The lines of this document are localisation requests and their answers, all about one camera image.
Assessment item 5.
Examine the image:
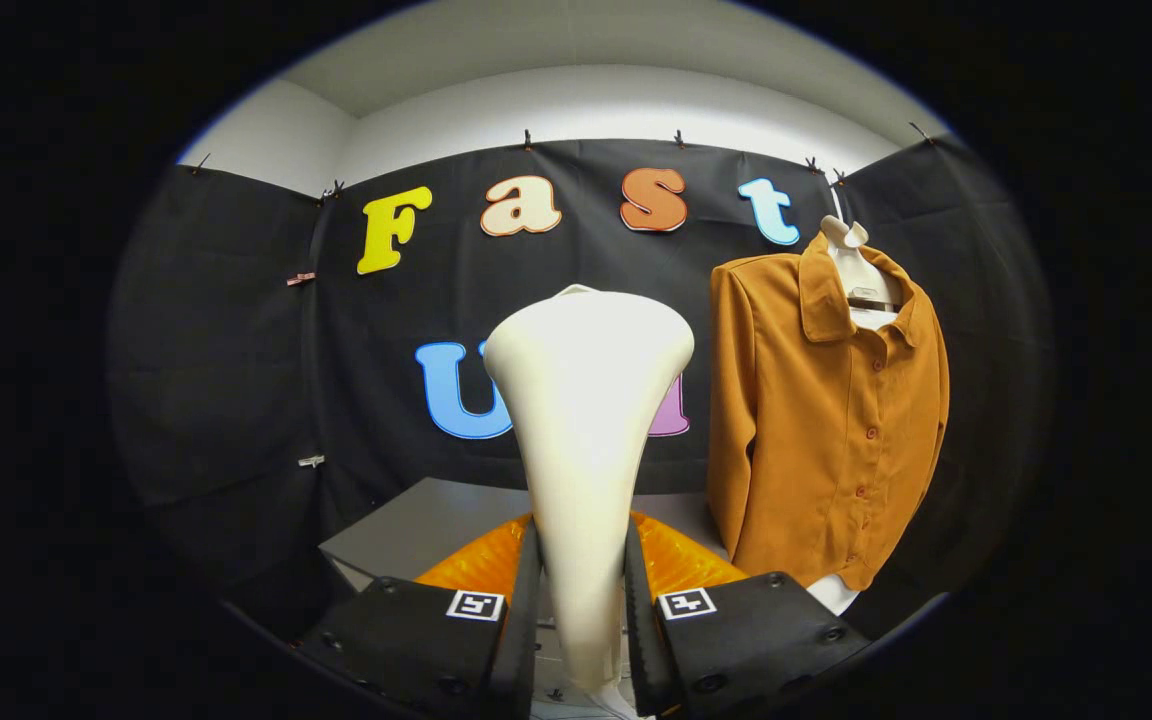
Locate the white garment steamer hose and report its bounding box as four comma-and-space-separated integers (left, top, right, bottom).
591, 680, 639, 720

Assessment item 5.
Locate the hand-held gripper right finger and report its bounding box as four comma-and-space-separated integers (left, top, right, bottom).
621, 513, 872, 719

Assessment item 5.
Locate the white garment steamer head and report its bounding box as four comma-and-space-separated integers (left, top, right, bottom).
483, 284, 696, 691

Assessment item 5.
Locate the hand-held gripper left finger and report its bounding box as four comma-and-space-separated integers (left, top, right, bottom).
298, 515, 544, 720

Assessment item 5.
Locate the row of black cloth clips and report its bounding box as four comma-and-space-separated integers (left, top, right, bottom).
191, 122, 935, 199

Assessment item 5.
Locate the orange button-up shirt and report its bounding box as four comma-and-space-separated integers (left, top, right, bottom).
706, 232, 950, 591

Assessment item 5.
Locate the black backdrop cloth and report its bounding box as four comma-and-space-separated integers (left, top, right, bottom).
106, 135, 1052, 641

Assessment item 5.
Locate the grey cabinet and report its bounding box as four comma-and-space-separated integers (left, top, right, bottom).
319, 477, 737, 720

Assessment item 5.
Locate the white mannequin torso hanger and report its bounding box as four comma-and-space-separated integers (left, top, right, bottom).
806, 185, 905, 616

